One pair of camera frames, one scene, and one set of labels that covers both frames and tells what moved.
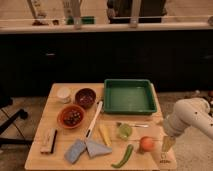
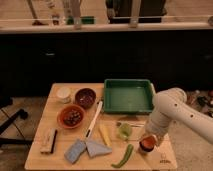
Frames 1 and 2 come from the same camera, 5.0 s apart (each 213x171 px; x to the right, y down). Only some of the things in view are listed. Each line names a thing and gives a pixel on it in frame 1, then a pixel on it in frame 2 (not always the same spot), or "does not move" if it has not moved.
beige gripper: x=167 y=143 -> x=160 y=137
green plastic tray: x=129 y=97 does not move
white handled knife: x=96 y=114 does not move
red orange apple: x=147 y=143 does not move
